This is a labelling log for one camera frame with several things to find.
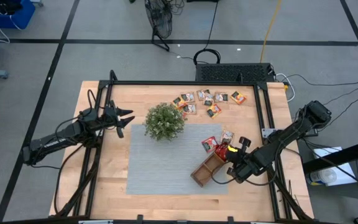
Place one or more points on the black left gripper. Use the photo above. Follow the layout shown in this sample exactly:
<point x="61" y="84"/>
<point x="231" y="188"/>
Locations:
<point x="112" y="119"/>

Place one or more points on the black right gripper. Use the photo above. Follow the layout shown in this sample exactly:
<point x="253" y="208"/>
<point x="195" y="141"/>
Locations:
<point x="244" y="165"/>

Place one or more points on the red tea packet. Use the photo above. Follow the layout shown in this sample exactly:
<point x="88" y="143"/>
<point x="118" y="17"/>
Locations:
<point x="210" y="144"/>
<point x="222" y="147"/>
<point x="220" y="156"/>

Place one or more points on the wooden compartment box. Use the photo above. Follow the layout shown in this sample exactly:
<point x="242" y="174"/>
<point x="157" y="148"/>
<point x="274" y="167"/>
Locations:
<point x="205" y="171"/>

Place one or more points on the orange black tea packet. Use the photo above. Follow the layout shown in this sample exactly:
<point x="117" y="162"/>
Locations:
<point x="238" y="97"/>
<point x="178" y="102"/>
<point x="213" y="111"/>

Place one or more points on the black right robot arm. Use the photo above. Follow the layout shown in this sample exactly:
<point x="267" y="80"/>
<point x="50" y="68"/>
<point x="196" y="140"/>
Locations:
<point x="291" y="133"/>

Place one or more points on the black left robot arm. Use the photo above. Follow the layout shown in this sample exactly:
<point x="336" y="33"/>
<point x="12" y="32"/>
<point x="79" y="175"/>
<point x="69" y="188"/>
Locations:
<point x="57" y="140"/>

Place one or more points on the green artificial plant black pot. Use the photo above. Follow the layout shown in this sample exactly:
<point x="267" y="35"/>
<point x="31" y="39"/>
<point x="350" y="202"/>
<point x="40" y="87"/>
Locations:
<point x="164" y="121"/>

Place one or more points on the grey woven placemat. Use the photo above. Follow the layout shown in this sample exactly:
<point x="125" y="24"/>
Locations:
<point x="166" y="168"/>

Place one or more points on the black perforated computer tower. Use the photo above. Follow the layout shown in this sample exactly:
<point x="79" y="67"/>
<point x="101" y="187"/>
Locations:
<point x="235" y="73"/>

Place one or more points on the white cylindrical canister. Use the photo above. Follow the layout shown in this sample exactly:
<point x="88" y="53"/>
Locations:
<point x="322" y="177"/>

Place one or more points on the black floor fan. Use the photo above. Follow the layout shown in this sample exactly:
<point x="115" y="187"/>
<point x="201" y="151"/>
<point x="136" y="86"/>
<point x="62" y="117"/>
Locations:
<point x="158" y="18"/>

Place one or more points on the black side stand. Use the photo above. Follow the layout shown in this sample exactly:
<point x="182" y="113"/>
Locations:
<point x="340" y="155"/>

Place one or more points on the white paper sheet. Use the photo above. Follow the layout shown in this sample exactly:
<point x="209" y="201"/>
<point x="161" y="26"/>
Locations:
<point x="346" y="174"/>

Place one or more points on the blue plastic bin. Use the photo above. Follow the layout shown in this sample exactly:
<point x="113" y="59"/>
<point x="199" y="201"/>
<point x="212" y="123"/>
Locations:
<point x="11" y="18"/>

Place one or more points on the silver metal bracket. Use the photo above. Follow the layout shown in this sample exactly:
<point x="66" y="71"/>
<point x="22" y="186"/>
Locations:
<point x="266" y="133"/>

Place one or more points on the black aluminium table frame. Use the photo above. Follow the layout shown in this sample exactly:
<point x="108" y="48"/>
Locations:
<point x="182" y="83"/>

